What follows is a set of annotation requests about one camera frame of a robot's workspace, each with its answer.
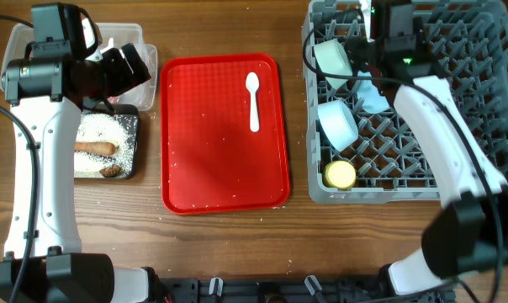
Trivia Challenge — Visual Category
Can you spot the brown carrot-shaped root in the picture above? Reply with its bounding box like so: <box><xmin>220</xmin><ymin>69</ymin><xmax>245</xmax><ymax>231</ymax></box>
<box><xmin>75</xmin><ymin>141</ymin><xmax>117</xmax><ymax>157</ymax></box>

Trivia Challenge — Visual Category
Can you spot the clear plastic bin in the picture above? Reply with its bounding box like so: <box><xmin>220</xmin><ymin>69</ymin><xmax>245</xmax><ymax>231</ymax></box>
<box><xmin>0</xmin><ymin>23</ymin><xmax>158</xmax><ymax>111</ymax></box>

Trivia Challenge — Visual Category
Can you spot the red serving tray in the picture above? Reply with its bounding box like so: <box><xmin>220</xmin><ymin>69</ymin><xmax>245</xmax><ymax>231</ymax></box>
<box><xmin>160</xmin><ymin>53</ymin><xmax>291</xmax><ymax>215</ymax></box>

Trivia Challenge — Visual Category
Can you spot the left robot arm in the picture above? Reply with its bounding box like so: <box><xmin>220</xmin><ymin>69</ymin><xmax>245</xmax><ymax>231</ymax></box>
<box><xmin>0</xmin><ymin>3</ymin><xmax>167</xmax><ymax>302</ymax></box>

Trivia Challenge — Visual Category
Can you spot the white rice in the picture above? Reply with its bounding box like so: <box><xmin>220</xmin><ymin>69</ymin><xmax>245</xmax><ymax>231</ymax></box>
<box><xmin>73</xmin><ymin>112</ymin><xmax>138</xmax><ymax>178</ymax></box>

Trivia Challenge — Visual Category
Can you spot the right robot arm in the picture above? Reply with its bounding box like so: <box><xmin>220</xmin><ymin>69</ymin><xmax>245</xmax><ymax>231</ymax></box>
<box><xmin>347</xmin><ymin>1</ymin><xmax>508</xmax><ymax>295</ymax></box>

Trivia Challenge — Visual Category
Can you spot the white plastic spoon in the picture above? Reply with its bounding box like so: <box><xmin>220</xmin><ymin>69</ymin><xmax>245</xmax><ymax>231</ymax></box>
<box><xmin>246</xmin><ymin>72</ymin><xmax>260</xmax><ymax>132</ymax></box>

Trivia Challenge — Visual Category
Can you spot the yellow plastic cup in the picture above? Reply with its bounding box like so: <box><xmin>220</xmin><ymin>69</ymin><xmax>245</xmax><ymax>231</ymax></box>
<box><xmin>323</xmin><ymin>160</ymin><xmax>357</xmax><ymax>189</ymax></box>

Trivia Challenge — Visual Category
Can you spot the grey dishwasher rack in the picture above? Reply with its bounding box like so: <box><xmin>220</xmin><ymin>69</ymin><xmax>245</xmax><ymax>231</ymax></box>
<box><xmin>303</xmin><ymin>1</ymin><xmax>508</xmax><ymax>205</ymax></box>

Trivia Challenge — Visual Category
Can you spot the brown food scrap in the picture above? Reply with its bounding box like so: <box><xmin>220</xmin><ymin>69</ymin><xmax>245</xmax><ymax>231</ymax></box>
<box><xmin>99</xmin><ymin>164</ymin><xmax>122</xmax><ymax>178</ymax></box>

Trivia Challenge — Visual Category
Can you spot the large light blue plate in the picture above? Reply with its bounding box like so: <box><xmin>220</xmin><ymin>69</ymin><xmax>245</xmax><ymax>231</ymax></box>
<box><xmin>357</xmin><ymin>80</ymin><xmax>389</xmax><ymax>114</ymax></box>

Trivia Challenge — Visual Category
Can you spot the black plastic tray bin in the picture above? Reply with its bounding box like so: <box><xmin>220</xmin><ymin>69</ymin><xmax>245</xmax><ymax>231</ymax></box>
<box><xmin>71</xmin><ymin>103</ymin><xmax>140</xmax><ymax>181</ymax></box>

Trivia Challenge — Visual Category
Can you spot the small light blue bowl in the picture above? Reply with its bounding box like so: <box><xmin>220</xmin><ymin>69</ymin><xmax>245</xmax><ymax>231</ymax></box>
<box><xmin>317</xmin><ymin>100</ymin><xmax>358</xmax><ymax>152</ymax></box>

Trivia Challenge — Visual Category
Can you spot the green bowl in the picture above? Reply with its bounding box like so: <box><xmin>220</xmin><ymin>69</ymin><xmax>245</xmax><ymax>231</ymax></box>
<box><xmin>314</xmin><ymin>39</ymin><xmax>352</xmax><ymax>90</ymax></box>

